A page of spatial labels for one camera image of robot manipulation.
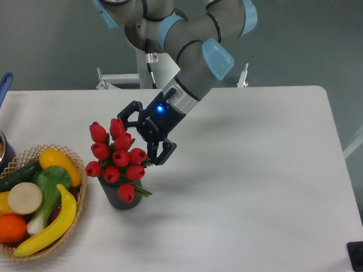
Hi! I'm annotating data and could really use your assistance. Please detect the dark green cucumber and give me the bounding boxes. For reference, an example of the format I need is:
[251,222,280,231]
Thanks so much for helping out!
[0,161,42,193]

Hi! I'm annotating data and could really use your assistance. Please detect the dark red fruit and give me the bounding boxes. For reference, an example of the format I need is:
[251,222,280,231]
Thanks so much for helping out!
[49,187,79,223]

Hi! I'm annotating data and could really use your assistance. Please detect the woven wicker basket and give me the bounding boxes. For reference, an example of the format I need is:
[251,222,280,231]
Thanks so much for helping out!
[0,144,88,261]

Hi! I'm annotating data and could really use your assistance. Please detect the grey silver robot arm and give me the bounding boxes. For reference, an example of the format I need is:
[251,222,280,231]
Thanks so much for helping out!
[91,0,257,165]

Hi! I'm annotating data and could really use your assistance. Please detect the orange fruit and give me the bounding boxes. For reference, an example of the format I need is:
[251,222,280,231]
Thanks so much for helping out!
[0,214,27,243]

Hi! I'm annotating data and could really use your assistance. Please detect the red tulip bouquet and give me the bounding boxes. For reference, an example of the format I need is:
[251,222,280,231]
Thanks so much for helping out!
[85,118,152,198]

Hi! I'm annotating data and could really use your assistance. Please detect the white frame at right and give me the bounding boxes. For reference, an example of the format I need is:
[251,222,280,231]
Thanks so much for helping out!
[343,124,363,159]

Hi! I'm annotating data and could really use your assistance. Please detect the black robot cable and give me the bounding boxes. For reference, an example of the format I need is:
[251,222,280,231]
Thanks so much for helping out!
[142,38,160,90]

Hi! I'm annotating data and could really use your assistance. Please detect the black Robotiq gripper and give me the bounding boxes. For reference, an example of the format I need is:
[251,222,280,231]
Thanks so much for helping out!
[117,92,186,166]

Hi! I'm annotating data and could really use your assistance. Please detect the green bok choy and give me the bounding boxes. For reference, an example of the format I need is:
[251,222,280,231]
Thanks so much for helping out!
[27,165,71,236]

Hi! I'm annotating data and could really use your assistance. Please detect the beige round radish slice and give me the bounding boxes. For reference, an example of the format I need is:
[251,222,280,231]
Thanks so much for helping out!
[8,183,43,215]

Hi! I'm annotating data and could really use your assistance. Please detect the dark grey ribbed vase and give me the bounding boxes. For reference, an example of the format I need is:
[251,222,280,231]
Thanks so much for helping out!
[98,175,142,211]

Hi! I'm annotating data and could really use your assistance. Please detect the yellow banana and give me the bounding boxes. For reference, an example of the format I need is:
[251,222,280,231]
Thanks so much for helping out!
[13,184,77,258]

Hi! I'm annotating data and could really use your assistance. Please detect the black device at edge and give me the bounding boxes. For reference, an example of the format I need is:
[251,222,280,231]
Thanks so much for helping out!
[346,241,363,272]

